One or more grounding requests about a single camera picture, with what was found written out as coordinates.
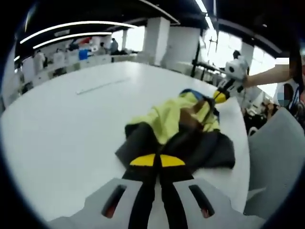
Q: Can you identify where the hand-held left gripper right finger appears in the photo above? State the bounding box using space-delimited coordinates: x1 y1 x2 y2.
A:
160 154 265 229

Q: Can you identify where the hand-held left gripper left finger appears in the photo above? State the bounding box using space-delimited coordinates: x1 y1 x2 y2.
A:
47 153 156 229

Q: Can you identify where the yellow and dark grey garment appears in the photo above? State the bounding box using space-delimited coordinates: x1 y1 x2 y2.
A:
115 88 236 173

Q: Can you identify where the black metal stand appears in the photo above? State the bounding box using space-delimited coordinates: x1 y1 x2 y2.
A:
190 39 221 79

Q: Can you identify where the person's torso clothing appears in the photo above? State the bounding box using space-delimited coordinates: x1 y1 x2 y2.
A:
277 46 305 127

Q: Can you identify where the white square pillar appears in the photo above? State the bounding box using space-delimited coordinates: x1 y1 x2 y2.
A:
145 17 171 65

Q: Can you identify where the grey chair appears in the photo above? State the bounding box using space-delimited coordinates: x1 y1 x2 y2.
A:
243 107 305 221

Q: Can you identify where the blue box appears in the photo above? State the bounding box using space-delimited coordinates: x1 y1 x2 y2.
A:
78 48 89 61

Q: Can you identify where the long ceiling light strip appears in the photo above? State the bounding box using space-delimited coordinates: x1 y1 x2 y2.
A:
32 31 113 50
20 21 138 45

